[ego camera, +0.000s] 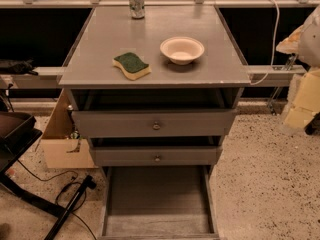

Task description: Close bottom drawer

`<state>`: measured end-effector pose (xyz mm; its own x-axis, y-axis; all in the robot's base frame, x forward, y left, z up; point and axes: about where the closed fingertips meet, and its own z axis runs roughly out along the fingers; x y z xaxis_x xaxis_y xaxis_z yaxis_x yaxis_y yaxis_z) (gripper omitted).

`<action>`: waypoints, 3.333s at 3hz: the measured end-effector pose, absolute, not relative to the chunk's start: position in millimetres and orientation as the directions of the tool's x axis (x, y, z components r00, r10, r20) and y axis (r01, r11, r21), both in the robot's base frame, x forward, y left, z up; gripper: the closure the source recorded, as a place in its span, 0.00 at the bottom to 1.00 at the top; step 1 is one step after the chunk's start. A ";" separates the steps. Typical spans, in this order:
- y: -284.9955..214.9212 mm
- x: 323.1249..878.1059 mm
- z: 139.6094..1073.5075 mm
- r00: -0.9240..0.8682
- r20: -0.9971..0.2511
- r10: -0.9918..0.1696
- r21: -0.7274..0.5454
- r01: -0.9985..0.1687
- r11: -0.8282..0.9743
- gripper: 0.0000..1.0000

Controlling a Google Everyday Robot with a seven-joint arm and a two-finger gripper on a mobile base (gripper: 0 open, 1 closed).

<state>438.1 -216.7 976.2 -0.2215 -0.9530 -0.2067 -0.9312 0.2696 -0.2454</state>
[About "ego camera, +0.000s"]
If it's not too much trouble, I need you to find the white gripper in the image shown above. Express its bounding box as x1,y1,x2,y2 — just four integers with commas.
276,26,320,133

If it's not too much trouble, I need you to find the grey bottom drawer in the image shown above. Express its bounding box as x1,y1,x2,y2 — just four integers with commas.
98,166,220,240

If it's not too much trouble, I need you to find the grey drawer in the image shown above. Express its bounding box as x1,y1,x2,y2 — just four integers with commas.
72,109,236,138
98,166,220,240
90,146,222,166

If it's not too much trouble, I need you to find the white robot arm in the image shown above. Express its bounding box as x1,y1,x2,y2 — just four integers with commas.
276,6,320,129

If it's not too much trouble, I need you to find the grey top drawer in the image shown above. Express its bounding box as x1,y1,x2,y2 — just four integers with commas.
72,109,236,138

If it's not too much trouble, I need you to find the grey middle drawer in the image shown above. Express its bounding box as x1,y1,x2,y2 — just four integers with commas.
90,146,222,166

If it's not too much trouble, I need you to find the white paper bowl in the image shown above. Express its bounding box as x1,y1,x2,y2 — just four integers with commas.
160,37,205,65

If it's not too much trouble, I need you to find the green yellow sponge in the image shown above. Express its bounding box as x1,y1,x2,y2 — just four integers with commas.
113,52,151,81

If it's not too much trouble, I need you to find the silver soda can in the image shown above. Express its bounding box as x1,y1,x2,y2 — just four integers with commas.
129,0,145,19

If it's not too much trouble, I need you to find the cardboard box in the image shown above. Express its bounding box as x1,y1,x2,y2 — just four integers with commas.
40,90,95,169

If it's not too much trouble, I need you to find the black chair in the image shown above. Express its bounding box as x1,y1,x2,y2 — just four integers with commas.
0,111,98,240

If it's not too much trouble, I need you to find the white cable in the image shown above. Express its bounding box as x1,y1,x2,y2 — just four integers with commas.
250,0,281,86

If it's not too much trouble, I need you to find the metal rail frame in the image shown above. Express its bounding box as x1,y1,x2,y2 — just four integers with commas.
1,0,319,86

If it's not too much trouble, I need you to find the black floor cable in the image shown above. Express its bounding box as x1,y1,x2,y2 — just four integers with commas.
16,158,98,240

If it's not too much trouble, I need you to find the black bag on rail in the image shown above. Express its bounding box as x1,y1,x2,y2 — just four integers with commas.
0,59,37,75

